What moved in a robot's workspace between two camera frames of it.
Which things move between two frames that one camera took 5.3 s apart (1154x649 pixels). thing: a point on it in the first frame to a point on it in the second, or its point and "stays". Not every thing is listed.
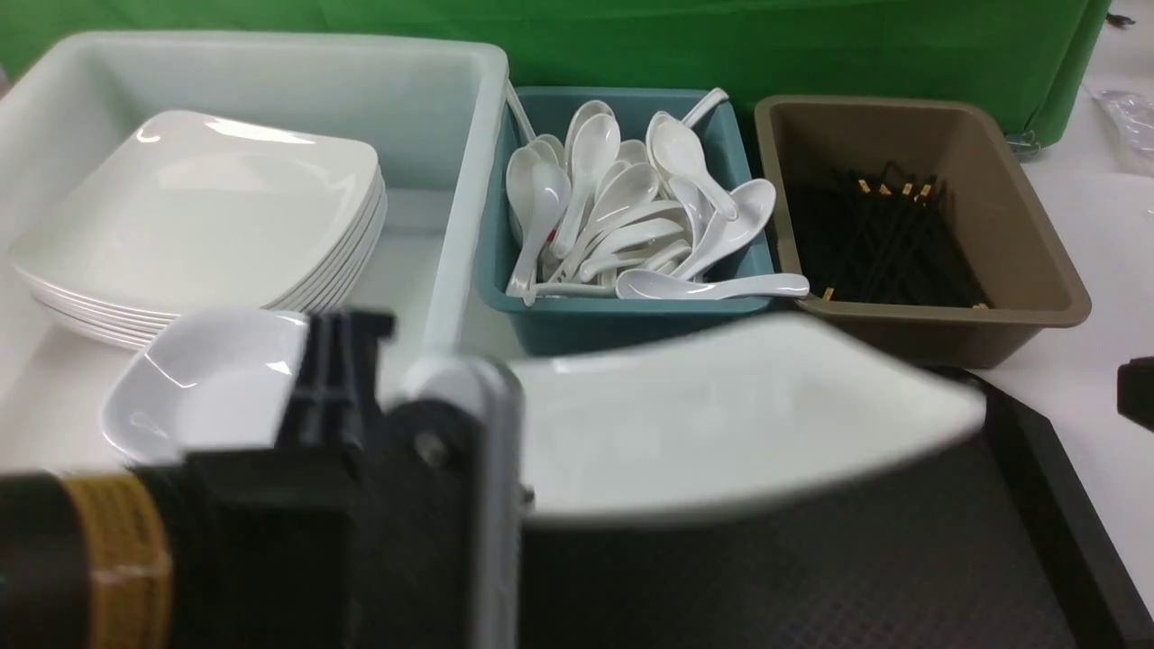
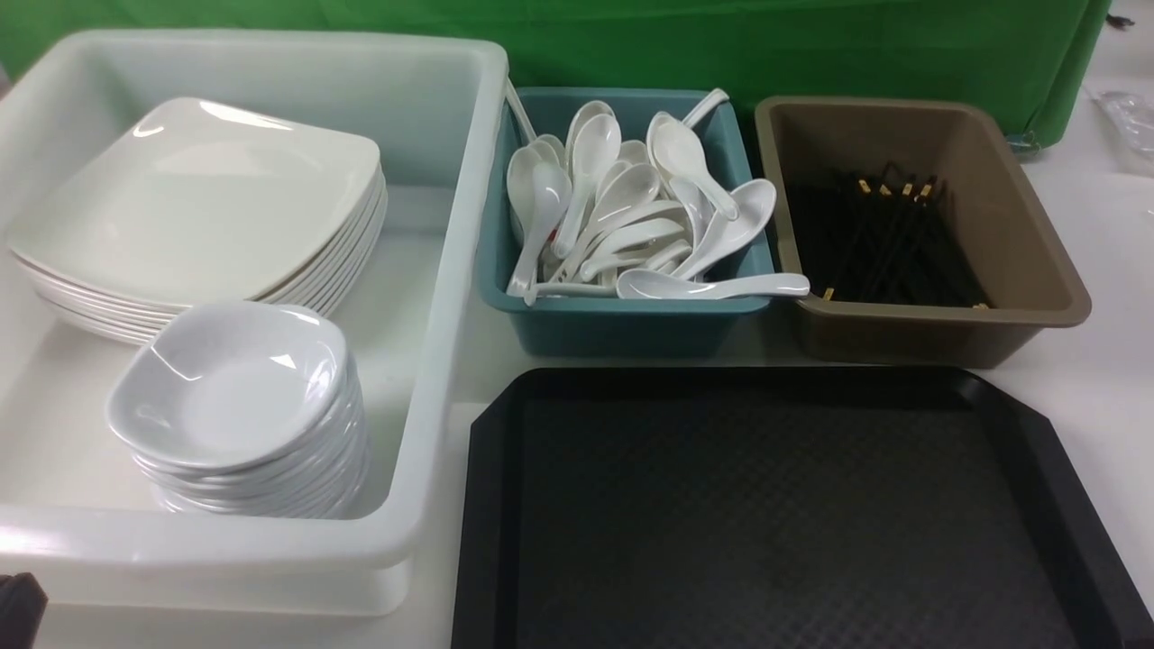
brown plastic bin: [913, 223] stays
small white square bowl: [213, 380] stays
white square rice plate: [703, 421] to [202, 200]
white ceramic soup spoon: [682, 151] stays
